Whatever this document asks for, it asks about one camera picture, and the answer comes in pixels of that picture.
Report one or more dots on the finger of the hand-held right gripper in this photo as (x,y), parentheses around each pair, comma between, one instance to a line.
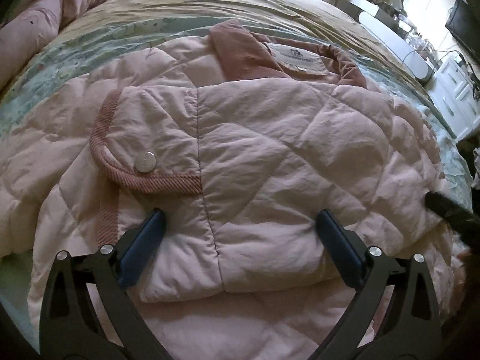
(453,217)

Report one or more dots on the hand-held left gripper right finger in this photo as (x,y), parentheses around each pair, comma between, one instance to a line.
(343,249)

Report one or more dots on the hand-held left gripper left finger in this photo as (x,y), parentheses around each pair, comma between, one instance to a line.
(140,249)

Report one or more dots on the pink quilted jacket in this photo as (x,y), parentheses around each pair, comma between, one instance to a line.
(262,150)

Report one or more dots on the white dresser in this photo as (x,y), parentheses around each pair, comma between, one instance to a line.
(455,97)

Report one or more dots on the white desk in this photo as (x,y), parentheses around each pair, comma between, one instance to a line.
(393,41)

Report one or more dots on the black television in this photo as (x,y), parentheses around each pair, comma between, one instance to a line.
(465,26)

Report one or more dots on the light blue printed blanket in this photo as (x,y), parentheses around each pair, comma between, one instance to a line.
(93,45)

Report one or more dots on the pink duvet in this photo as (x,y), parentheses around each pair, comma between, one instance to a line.
(41,11)

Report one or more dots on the beige bed sheet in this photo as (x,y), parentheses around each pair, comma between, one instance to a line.
(225,0)

